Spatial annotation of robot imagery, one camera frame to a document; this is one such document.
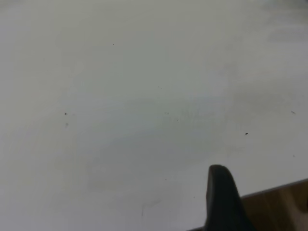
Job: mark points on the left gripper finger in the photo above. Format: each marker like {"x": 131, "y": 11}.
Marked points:
{"x": 223, "y": 204}

